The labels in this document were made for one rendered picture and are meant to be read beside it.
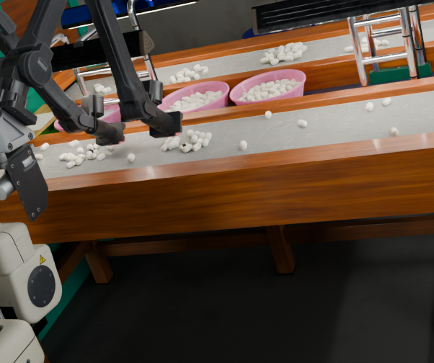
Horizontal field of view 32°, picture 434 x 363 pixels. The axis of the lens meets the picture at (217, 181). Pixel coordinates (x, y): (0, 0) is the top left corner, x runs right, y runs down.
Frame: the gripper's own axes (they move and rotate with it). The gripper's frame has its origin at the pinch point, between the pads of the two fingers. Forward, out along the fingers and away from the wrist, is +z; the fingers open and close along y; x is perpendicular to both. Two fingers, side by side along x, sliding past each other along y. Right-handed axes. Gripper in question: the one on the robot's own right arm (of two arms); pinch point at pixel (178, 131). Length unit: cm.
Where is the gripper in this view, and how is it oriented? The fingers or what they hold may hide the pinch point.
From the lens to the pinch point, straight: 229.6
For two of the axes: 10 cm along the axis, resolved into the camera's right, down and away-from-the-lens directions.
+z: 3.9, 2.0, 9.0
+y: -9.2, 1.1, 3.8
